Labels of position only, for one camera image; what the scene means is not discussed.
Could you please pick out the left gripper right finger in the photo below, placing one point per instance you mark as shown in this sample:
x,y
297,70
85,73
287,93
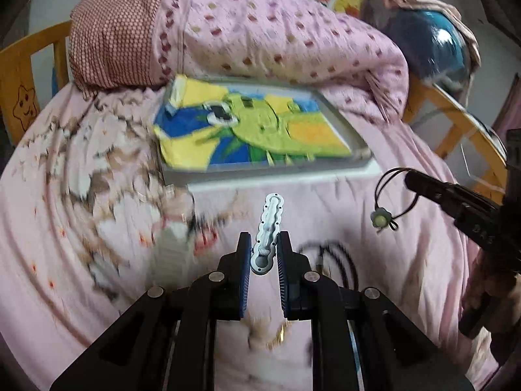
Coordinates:
x,y
292,268

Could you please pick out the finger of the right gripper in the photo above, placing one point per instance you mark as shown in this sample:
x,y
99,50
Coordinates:
x,y
431,191

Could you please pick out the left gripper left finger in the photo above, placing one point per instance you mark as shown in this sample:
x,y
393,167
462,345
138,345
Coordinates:
x,y
233,289

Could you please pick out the person's right hand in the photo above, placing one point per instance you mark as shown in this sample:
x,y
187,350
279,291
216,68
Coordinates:
x,y
504,287

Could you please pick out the silver grey buckle watch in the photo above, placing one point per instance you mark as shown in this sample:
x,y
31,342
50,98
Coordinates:
x,y
172,256

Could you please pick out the pink floral bed sheet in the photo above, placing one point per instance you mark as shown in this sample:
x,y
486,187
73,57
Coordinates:
x,y
81,204

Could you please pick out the green monster drawing paper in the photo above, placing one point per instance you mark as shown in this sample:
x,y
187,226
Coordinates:
x,y
201,126

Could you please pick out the pink dotted rolled quilt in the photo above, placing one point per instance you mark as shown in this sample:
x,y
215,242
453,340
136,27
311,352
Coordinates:
x,y
123,43

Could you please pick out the yellow wooden bed rail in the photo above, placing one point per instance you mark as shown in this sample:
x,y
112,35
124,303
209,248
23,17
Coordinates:
x,y
19,103

